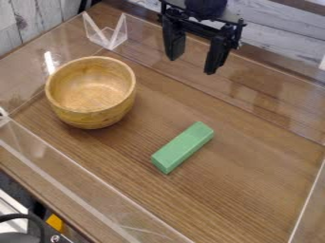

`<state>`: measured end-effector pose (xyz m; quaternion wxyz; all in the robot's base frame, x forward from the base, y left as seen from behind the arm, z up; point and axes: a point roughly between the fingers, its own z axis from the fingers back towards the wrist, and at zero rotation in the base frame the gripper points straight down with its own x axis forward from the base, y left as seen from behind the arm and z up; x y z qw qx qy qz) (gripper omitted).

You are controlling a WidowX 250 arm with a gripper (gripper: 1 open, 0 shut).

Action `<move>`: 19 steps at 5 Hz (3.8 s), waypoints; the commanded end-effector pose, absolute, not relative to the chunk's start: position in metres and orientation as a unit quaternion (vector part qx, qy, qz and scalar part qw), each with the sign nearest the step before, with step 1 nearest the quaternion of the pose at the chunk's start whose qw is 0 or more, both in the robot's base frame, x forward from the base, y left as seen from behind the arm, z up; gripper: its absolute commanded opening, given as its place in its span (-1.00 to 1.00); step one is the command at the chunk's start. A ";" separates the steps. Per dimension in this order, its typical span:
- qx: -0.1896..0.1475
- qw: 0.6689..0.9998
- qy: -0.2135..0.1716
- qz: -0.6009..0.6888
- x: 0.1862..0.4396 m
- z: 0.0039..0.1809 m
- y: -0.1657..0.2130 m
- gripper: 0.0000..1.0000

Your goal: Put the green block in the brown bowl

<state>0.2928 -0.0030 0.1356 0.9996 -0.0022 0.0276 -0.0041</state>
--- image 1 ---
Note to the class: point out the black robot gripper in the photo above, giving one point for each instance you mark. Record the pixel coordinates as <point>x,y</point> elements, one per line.
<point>205,17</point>

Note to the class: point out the green rectangular block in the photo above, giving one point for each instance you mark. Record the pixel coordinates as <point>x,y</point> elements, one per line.
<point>180,149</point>

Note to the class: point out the light wooden bowl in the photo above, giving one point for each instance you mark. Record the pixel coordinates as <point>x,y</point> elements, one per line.
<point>91,92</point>

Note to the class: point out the yellow and black device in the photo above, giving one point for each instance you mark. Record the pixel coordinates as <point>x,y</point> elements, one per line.
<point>57,223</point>

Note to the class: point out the clear acrylic corner bracket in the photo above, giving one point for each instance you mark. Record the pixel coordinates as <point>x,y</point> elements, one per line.
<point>107,37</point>

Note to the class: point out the clear acrylic tray wall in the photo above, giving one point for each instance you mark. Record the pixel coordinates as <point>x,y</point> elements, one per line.
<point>98,211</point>

